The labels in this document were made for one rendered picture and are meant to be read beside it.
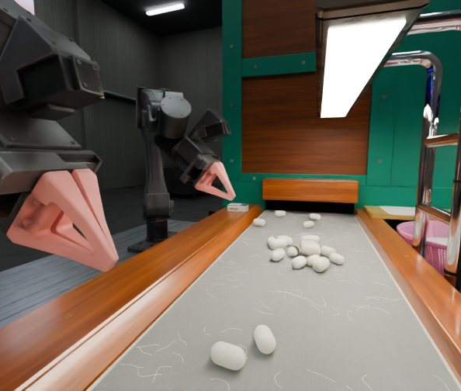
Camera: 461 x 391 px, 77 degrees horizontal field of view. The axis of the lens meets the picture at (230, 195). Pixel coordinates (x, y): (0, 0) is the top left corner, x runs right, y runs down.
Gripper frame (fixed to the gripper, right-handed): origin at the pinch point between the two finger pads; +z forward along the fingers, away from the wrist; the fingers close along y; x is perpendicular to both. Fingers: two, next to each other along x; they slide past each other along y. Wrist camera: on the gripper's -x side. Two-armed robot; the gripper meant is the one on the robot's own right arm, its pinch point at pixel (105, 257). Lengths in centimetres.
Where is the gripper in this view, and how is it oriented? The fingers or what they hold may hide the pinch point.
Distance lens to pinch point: 24.9
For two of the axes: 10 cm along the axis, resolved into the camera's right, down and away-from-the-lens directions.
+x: -6.2, 7.3, 2.9
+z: 7.3, 6.7, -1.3
